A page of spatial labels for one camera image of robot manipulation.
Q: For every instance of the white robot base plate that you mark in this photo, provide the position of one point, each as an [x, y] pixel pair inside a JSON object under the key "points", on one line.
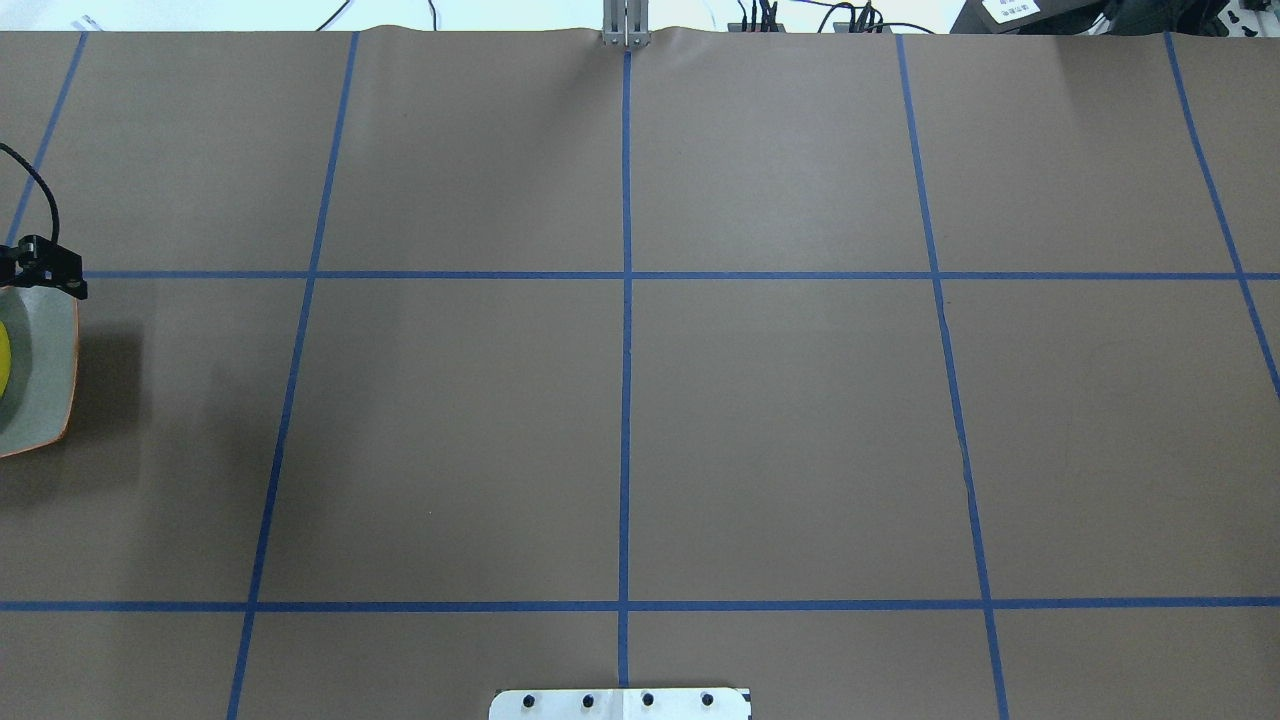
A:
{"points": [[623, 703]]}

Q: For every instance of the aluminium frame post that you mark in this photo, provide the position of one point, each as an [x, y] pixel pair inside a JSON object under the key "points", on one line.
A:
{"points": [[625, 24]]}

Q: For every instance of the yellow banana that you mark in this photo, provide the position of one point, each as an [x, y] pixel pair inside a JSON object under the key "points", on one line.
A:
{"points": [[6, 358]]}

